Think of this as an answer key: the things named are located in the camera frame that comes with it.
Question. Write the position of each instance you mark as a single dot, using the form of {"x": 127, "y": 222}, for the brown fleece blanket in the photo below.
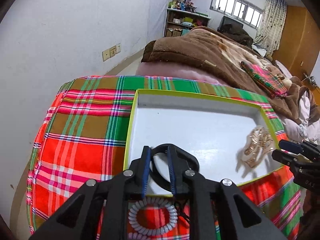
{"x": 206, "y": 50}

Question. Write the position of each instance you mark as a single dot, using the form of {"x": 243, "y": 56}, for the yellow-green white tray box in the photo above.
{"x": 211, "y": 128}

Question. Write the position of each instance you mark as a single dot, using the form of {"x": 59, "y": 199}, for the wall power sockets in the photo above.
{"x": 111, "y": 52}

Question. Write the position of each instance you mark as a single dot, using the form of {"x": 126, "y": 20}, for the pink bed sheet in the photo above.
{"x": 171, "y": 69}

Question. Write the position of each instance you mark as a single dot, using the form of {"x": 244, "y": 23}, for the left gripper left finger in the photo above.
{"x": 130, "y": 184}

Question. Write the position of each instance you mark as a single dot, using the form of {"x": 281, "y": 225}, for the wooden wardrobe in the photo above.
{"x": 299, "y": 43}

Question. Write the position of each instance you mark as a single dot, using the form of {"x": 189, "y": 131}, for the barred window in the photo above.
{"x": 241, "y": 10}

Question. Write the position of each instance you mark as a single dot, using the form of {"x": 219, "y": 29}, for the black wristband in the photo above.
{"x": 178, "y": 162}

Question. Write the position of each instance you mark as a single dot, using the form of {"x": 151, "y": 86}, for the white floral duvet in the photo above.
{"x": 306, "y": 125}

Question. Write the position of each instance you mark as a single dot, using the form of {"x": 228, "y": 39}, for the dark clothes on chair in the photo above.
{"x": 234, "y": 30}

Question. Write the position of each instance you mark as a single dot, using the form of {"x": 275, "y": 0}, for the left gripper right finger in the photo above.
{"x": 201, "y": 218}

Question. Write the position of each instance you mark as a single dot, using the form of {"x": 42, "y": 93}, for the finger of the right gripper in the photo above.
{"x": 292, "y": 147}
{"x": 285, "y": 159}

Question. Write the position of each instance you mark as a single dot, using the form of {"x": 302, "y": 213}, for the folded plaid cloth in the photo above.
{"x": 269, "y": 83}

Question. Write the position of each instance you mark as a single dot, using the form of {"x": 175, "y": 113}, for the dark wooden shelf unit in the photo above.
{"x": 179, "y": 20}

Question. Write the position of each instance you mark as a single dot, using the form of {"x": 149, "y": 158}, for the patterned curtain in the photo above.
{"x": 271, "y": 26}

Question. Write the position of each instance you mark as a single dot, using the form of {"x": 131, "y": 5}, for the translucent pink hair claw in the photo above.
{"x": 258, "y": 144}

